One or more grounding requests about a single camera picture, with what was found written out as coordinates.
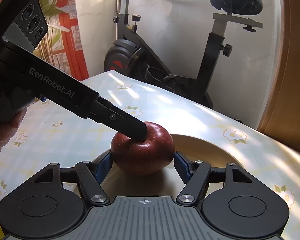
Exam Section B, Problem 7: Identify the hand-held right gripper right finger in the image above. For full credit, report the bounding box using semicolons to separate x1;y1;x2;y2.
174;151;257;204

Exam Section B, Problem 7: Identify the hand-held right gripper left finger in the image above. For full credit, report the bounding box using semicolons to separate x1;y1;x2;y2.
32;151;113;205

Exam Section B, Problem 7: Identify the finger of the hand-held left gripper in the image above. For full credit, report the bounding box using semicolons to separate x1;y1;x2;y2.
89;95;149;141

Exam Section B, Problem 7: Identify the cream ceramic plate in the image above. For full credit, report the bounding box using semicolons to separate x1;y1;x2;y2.
92;134;245;198

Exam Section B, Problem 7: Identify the red apple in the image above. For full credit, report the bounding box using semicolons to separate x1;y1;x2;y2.
111;121;175;175

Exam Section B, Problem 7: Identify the person's left hand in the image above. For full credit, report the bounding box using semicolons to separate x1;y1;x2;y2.
0;90;28;158

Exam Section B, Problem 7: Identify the black exercise bike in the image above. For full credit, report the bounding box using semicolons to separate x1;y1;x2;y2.
94;0;263;124

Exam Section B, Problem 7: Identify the wooden chair back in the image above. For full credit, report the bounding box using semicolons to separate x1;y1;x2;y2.
257;0;300;159

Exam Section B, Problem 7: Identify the red window frame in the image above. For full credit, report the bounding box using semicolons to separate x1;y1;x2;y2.
47;12;89;82

